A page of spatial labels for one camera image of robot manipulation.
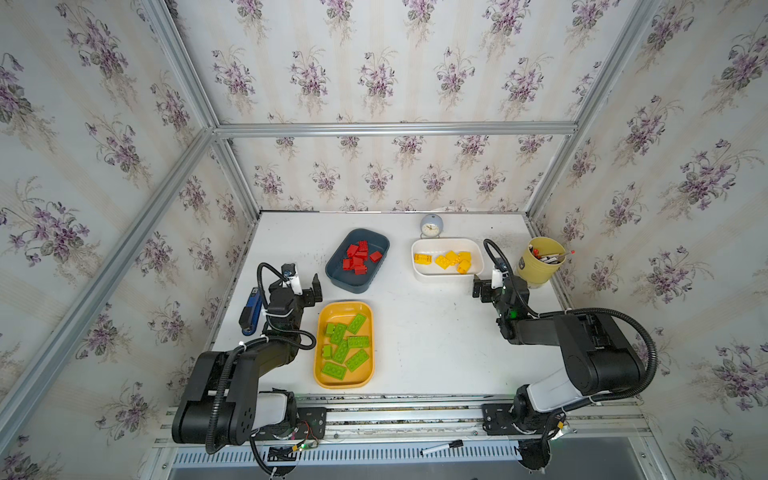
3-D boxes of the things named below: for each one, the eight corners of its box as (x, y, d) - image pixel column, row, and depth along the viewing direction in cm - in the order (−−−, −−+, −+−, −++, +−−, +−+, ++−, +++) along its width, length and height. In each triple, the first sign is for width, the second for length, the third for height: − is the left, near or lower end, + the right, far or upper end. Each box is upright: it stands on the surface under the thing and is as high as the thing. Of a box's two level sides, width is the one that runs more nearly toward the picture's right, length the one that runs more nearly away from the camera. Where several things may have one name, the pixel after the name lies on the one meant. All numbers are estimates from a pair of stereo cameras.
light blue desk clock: (420, 238, 113) (422, 225, 108) (419, 227, 117) (421, 214, 111) (440, 238, 113) (443, 225, 108) (438, 227, 117) (441, 214, 111)
